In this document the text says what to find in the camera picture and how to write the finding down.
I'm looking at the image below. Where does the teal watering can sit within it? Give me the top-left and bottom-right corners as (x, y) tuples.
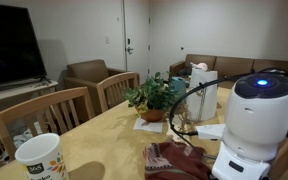
(170, 77), (186, 100)

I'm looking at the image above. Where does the brown armchair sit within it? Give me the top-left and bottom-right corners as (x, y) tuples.
(63, 59), (132, 116)

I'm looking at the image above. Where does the wooden chair far side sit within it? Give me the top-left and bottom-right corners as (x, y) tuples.
(0, 87), (95, 161)

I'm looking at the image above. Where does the brown sofa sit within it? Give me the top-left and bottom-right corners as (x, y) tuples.
(169, 54), (288, 78)

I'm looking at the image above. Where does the black flat screen television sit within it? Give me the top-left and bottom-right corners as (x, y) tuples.
(0, 4), (47, 85)

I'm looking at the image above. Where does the white paper towel roll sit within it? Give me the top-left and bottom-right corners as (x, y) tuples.
(186, 68), (218, 121)

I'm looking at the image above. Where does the white tv stand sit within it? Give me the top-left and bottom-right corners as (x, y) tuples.
(0, 80), (58, 100)

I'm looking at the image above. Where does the potted green plant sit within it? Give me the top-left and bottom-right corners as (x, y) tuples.
(123, 72), (178, 122)

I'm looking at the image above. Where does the dark red patterned cloth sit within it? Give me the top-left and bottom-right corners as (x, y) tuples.
(143, 140), (211, 180)

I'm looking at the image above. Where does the white paper under pot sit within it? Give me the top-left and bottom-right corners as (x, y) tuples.
(133, 118), (163, 133)

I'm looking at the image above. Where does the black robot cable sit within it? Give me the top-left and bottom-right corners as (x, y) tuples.
(169, 67), (288, 158)

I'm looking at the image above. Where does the white paper cup container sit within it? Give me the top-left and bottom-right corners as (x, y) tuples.
(15, 133), (70, 180)

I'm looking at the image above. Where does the white door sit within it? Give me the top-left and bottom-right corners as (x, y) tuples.
(123, 0), (149, 84)

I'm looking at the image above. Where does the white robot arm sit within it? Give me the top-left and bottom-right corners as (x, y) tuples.
(196, 73), (288, 180)

